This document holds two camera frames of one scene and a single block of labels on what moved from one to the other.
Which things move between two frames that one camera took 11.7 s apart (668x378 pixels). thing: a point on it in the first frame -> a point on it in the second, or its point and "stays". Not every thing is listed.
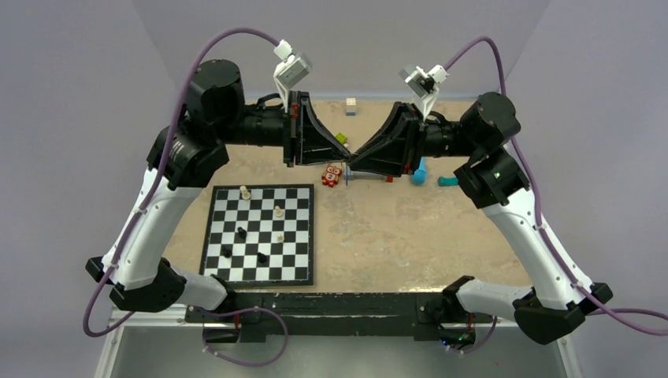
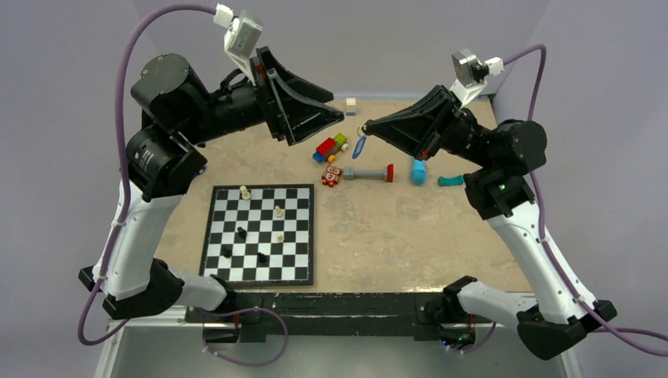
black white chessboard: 260,235 stays
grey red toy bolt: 350,176 stays
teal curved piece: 447,181 stays
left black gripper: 306,136 -> 298,100
